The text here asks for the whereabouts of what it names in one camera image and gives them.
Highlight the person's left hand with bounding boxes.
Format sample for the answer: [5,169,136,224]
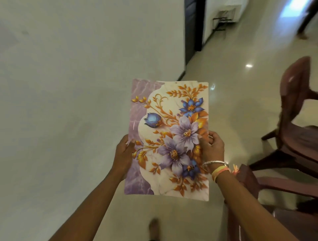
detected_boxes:
[111,134,136,181]

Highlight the person's right hand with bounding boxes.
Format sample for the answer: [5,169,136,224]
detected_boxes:
[198,131,225,173]

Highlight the floral printed sheet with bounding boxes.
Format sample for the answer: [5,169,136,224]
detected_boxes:
[124,79,210,202]

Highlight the person's left forearm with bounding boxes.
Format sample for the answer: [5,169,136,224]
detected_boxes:
[49,169,125,241]

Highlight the person's right forearm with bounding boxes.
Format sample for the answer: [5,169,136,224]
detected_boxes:
[215,170,298,241]

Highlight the silver bangle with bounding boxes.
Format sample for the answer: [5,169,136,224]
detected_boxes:
[202,160,229,168]

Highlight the orange thread wristband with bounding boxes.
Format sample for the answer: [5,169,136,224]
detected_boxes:
[211,164,240,183]

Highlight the person's foot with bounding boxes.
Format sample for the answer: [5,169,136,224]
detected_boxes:
[148,218,160,241]

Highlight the maroon plastic chair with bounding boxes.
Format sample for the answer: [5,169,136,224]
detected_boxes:
[249,56,318,179]
[226,164,318,241]

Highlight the dark door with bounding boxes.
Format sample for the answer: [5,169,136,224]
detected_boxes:
[184,0,207,66]

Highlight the white table with black legs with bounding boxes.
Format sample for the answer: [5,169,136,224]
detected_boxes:
[212,0,249,32]

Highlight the dark wooden furniture leg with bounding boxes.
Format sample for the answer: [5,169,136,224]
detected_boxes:
[297,0,318,40]

